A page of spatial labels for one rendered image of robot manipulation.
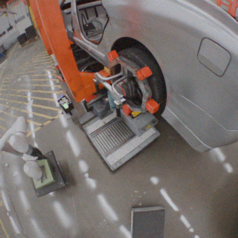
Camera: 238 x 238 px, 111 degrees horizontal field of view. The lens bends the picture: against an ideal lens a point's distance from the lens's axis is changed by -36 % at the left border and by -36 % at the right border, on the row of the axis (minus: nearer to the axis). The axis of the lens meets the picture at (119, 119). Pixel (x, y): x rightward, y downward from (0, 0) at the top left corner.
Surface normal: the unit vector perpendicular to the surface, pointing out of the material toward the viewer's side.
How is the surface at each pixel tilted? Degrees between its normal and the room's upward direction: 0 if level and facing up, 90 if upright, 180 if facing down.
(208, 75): 90
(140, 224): 0
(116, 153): 0
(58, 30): 90
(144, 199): 0
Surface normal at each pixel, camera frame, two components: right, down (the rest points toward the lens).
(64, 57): 0.59, 0.68
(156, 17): -0.81, 0.53
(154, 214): -0.06, -0.51
